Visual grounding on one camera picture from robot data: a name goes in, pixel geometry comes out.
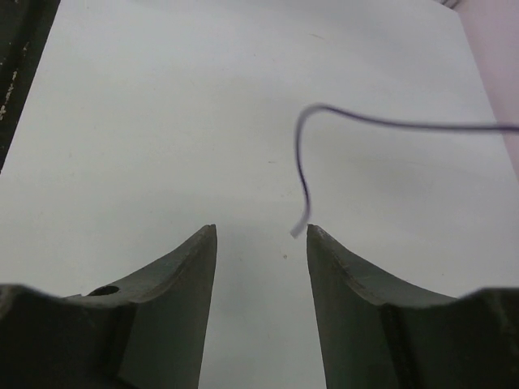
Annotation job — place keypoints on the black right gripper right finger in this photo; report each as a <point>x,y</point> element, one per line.
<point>378,331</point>

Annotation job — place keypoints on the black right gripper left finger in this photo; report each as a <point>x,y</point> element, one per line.
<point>146,330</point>

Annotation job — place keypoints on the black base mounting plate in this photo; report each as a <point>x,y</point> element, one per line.
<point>25,27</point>

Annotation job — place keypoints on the right aluminium corner post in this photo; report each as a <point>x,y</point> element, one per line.
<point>451,4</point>

